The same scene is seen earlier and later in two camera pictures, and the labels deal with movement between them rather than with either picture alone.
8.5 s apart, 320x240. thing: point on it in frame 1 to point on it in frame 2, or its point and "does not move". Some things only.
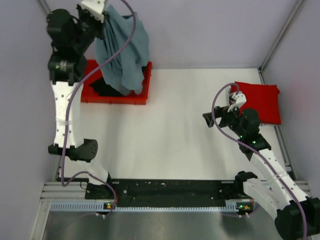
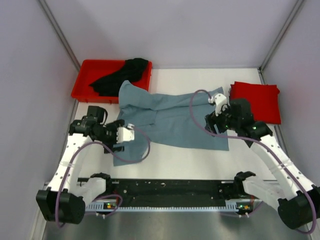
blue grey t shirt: x=124 y=73 to x=176 y=120
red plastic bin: x=89 y=95 does not move
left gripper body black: x=89 y=27 to x=108 y=134
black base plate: x=168 y=191 does not move
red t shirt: x=264 y=98 does not move
